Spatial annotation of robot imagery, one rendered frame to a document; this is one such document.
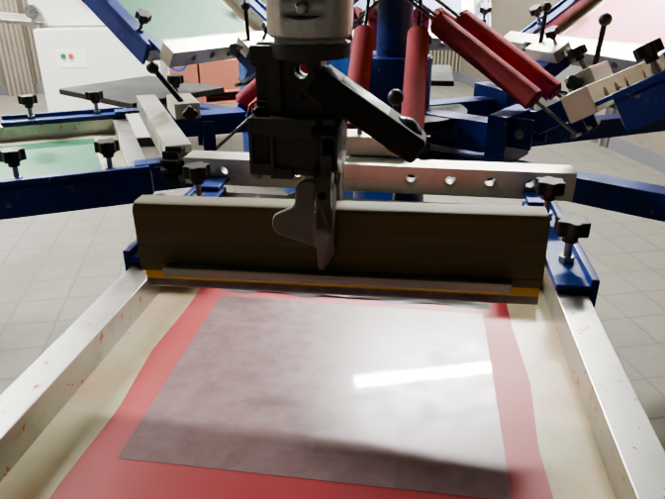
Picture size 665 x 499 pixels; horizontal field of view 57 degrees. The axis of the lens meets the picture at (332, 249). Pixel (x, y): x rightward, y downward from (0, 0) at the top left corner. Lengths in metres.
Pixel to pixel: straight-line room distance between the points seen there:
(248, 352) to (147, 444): 0.16
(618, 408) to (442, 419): 0.16
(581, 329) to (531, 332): 0.07
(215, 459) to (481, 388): 0.28
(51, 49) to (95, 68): 0.33
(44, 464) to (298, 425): 0.22
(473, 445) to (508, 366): 0.14
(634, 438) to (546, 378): 0.14
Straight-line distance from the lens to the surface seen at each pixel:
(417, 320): 0.76
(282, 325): 0.75
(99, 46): 5.29
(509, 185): 1.09
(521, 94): 1.42
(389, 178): 1.08
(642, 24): 2.12
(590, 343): 0.71
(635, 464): 0.57
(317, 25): 0.53
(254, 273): 0.61
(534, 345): 0.75
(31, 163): 1.54
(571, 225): 0.82
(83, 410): 0.67
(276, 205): 0.60
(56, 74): 5.39
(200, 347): 0.72
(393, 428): 0.60
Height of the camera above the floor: 1.35
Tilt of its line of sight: 24 degrees down
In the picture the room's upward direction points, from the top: straight up
